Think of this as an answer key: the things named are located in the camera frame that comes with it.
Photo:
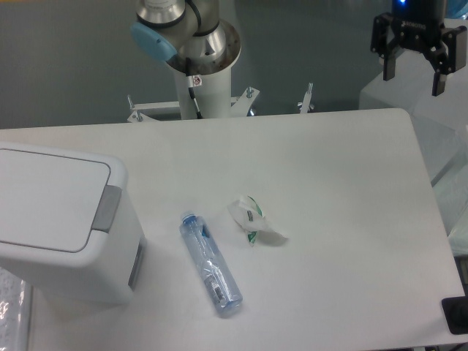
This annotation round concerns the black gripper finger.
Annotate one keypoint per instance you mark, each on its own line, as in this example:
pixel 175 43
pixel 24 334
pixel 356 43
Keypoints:
pixel 449 56
pixel 384 48

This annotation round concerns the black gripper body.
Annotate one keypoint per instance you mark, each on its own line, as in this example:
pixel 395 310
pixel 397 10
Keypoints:
pixel 417 25

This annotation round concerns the silver robot arm blue cap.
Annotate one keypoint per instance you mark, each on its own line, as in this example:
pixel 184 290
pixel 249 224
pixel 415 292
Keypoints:
pixel 163 28

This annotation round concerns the white trash can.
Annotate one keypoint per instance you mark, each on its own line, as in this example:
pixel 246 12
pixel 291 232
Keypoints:
pixel 105 270

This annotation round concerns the white trash can lid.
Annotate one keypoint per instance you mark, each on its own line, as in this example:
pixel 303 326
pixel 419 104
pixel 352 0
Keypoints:
pixel 50 197

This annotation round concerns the metal clamp bolt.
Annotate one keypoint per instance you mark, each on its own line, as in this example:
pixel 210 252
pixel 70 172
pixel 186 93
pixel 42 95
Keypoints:
pixel 305 105

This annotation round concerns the crumpled white green wrapper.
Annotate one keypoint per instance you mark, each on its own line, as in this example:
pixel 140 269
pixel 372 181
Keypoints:
pixel 249 216

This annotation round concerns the black object at edge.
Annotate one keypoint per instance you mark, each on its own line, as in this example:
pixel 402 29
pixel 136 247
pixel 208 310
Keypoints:
pixel 455 311

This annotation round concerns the clear plastic water bottle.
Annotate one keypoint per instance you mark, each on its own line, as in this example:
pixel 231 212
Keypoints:
pixel 211 266

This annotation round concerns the white metal base frame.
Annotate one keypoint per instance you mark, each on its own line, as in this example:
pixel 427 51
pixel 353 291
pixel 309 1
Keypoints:
pixel 239 107

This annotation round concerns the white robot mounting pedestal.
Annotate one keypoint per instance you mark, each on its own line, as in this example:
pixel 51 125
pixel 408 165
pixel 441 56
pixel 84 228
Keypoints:
pixel 211 88

